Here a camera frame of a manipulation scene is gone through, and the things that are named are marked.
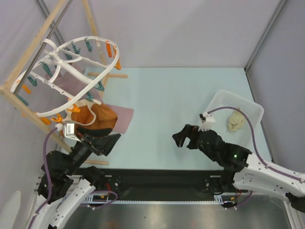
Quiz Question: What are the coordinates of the white round clip hanger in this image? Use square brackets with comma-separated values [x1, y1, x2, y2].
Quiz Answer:
[10, 36, 120, 119]

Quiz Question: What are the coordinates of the orange sock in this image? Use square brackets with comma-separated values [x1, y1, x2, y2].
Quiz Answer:
[62, 99, 118, 131]

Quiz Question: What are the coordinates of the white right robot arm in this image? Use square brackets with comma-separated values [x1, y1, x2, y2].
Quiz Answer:
[172, 125, 305, 212]

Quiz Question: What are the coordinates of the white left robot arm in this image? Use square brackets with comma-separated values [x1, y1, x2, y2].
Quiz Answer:
[26, 124, 121, 229]

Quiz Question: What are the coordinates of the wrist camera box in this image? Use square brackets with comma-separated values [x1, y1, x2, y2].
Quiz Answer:
[199, 112, 215, 132]
[63, 122, 80, 142]

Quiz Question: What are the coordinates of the wooden drying rack frame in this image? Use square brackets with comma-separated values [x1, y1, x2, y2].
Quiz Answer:
[0, 0, 128, 166]

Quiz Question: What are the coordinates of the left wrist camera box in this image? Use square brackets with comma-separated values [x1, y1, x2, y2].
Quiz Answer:
[63, 122, 80, 142]

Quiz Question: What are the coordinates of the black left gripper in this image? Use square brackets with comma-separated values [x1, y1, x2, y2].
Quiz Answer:
[65, 125, 121, 175]

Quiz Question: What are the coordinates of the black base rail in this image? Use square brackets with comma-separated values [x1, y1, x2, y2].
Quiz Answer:
[78, 168, 241, 202]

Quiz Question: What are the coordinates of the white plastic basket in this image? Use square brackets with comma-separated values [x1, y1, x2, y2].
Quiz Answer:
[206, 90, 264, 152]

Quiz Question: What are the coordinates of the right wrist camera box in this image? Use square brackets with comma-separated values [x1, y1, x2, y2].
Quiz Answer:
[199, 112, 215, 132]

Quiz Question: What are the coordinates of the cream sock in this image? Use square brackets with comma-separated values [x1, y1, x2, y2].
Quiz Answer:
[228, 111, 246, 132]

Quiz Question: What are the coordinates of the pink cloth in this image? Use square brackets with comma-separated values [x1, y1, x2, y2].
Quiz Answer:
[53, 72, 134, 134]

